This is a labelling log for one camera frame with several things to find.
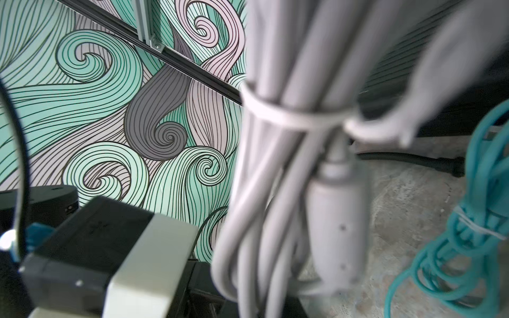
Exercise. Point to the black flat box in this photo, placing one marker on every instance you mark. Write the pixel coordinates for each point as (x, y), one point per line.
(459, 52)

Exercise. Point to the aluminium wall rail back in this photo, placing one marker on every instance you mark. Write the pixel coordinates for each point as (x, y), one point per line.
(143, 18)

